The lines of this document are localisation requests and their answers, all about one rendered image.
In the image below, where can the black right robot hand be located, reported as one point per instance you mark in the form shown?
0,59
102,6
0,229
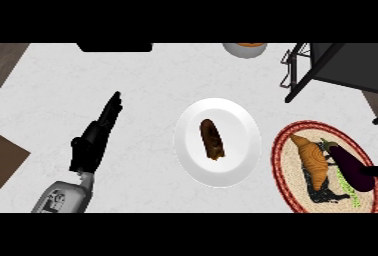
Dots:
369,171

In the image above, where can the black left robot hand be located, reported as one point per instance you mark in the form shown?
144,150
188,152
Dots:
93,140

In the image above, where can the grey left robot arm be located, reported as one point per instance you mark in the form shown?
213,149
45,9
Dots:
62,197

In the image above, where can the orange croissant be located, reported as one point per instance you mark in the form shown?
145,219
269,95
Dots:
313,161

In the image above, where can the round red-rimmed woven placemat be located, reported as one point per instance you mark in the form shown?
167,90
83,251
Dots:
296,186

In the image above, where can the dark purple eggplant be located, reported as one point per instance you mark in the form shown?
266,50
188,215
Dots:
350,168

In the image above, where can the brown wooden board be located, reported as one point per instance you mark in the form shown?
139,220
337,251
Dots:
9,160

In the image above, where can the dark brown eclair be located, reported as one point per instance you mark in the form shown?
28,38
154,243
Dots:
211,139

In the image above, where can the white oval plate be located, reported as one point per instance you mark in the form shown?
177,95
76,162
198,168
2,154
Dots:
217,142

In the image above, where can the black appliance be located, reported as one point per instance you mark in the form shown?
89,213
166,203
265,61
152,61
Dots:
114,47

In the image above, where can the grey bowl with orange content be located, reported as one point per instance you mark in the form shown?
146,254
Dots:
245,49

